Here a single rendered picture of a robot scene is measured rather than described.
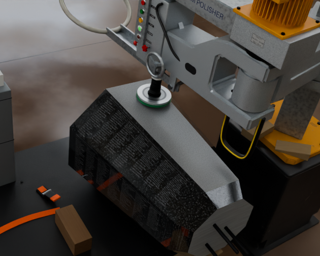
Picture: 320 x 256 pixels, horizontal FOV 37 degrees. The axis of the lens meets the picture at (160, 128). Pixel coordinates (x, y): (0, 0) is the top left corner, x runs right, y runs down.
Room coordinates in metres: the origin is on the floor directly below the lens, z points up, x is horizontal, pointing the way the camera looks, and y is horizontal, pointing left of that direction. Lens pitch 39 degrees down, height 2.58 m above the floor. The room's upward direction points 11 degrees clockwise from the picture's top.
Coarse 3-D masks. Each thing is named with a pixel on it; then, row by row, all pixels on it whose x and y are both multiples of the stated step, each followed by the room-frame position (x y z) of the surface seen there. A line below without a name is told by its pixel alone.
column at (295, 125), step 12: (288, 96) 2.45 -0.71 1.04; (300, 96) 2.43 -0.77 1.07; (312, 96) 2.41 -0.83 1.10; (288, 108) 2.44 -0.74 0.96; (300, 108) 2.42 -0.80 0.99; (312, 108) 2.40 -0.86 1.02; (276, 120) 2.45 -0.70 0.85; (288, 120) 2.43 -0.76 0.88; (300, 120) 2.41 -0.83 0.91; (288, 132) 2.42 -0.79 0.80; (300, 132) 2.40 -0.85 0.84
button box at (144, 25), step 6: (150, 0) 2.39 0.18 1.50; (138, 6) 2.43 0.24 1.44; (144, 6) 2.40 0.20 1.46; (138, 12) 2.43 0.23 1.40; (144, 12) 2.39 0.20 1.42; (138, 18) 2.42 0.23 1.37; (144, 18) 2.39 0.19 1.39; (138, 24) 2.42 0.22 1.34; (144, 24) 2.38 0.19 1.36; (138, 30) 2.41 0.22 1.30; (144, 30) 2.38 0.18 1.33; (144, 36) 2.38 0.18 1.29; (138, 42) 2.40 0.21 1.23; (144, 42) 2.39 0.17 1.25
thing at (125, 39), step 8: (120, 24) 2.79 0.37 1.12; (112, 32) 2.67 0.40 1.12; (120, 32) 2.77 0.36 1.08; (128, 32) 2.74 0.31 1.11; (120, 40) 2.61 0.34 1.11; (128, 40) 2.69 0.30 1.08; (128, 48) 2.56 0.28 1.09; (136, 48) 2.61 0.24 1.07; (136, 56) 2.50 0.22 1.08; (144, 64) 2.45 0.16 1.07; (160, 72) 2.35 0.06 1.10; (168, 80) 2.30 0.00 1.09; (168, 88) 2.25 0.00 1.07; (176, 88) 2.26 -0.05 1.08
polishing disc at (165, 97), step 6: (144, 84) 2.53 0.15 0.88; (138, 90) 2.45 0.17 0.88; (144, 90) 2.46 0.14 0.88; (162, 90) 2.50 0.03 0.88; (168, 90) 2.51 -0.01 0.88; (138, 96) 2.40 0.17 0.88; (144, 96) 2.40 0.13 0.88; (162, 96) 2.44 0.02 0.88; (168, 96) 2.45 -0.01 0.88; (144, 102) 2.36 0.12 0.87; (150, 102) 2.35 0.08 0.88; (156, 102) 2.36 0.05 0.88; (162, 102) 2.38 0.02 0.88; (168, 102) 2.40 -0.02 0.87
